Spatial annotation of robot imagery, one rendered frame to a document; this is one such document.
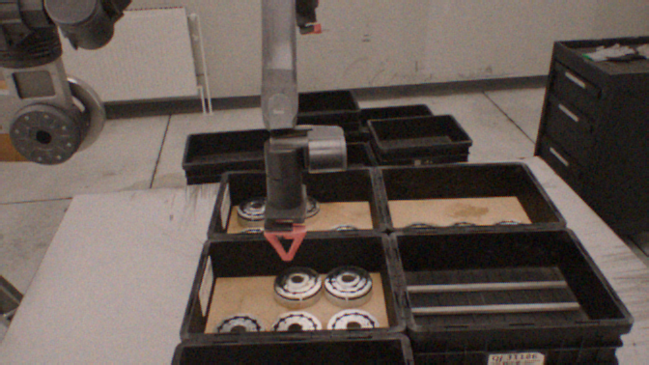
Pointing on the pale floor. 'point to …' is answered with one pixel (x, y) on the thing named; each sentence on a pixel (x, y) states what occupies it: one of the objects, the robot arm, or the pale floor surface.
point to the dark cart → (600, 129)
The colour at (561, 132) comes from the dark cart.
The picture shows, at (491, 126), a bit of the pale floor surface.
